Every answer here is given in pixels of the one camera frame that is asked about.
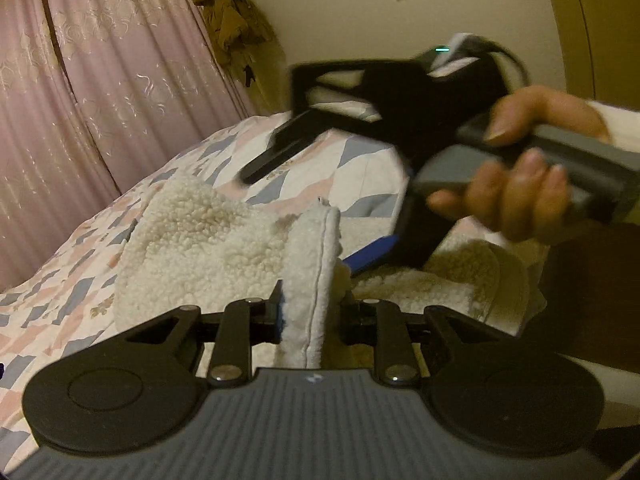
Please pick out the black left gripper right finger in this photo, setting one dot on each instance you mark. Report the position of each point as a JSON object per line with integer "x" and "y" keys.
{"x": 357, "y": 321}

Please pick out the white fleece jacket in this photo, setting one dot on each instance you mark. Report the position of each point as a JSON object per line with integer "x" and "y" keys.
{"x": 195, "y": 246}

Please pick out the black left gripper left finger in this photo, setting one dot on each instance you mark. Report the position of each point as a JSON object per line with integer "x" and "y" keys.
{"x": 274, "y": 318}

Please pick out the checkered pink grey quilt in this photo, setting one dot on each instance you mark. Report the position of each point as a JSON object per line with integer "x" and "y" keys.
{"x": 67, "y": 304}

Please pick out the wooden door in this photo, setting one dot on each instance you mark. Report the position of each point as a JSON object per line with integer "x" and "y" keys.
{"x": 599, "y": 42}

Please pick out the white sleeve forearm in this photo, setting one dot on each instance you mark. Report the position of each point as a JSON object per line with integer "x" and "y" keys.
{"x": 623, "y": 125}

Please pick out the person's right hand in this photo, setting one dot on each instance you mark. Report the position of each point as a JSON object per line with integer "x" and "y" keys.
{"x": 531, "y": 200}

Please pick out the brown hanging jacket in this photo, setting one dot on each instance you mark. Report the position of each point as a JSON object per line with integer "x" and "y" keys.
{"x": 233, "y": 26}

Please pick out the pink curtain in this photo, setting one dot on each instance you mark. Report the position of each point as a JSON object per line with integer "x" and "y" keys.
{"x": 95, "y": 96}

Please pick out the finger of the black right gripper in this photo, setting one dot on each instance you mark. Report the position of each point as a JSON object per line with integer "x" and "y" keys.
{"x": 372, "y": 256}
{"x": 286, "y": 142}

